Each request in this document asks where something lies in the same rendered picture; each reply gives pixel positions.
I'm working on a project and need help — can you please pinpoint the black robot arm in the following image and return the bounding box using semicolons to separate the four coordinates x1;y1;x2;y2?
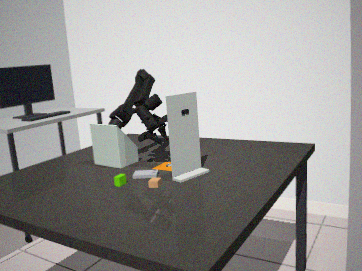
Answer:
108;69;162;129

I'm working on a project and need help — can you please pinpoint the orange flat square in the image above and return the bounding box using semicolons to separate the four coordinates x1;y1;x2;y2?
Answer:
153;162;172;171

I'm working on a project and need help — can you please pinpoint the small green block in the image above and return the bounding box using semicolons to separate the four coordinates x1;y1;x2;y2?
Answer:
114;174;126;187

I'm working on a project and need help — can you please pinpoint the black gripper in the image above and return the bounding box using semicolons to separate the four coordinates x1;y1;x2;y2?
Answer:
138;113;168;145

